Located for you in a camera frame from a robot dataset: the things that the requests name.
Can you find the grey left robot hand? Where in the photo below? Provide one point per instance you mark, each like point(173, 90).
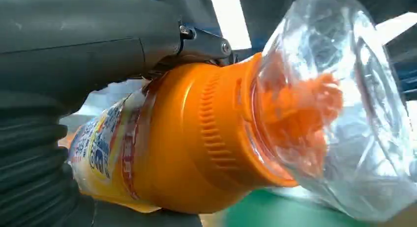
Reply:
point(81, 40)

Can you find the orange drink bottle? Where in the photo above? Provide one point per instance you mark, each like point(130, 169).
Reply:
point(195, 137)

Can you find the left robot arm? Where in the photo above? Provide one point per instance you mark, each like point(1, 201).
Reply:
point(32, 170)

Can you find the green table mat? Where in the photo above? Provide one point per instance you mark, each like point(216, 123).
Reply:
point(260, 212)

